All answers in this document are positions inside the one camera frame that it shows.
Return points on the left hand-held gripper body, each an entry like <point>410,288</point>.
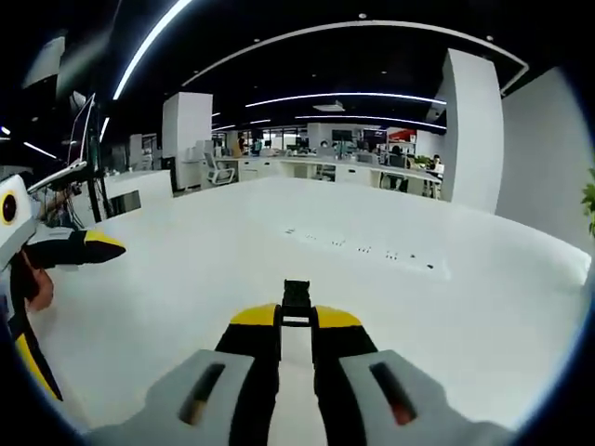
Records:
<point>14,223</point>

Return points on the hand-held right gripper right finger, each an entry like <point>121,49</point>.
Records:
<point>372,395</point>

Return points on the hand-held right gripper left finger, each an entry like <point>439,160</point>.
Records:
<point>186,395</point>

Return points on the black buckle socket part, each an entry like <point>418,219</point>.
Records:
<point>297,292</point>

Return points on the person's left hand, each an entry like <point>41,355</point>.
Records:
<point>42,290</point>

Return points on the open silver laptop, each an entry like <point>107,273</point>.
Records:
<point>81,135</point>

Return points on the white office chair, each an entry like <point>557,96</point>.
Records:
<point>218,169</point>

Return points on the row of white office desks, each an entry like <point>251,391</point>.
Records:
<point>325,169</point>

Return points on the black desk monitor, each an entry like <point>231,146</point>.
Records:
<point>341,135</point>

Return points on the ceiling air vent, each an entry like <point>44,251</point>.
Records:
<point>329,106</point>

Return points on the green potted plant white pot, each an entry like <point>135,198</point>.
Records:
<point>589,204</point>

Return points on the red wall banner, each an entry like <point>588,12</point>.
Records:
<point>402,134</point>

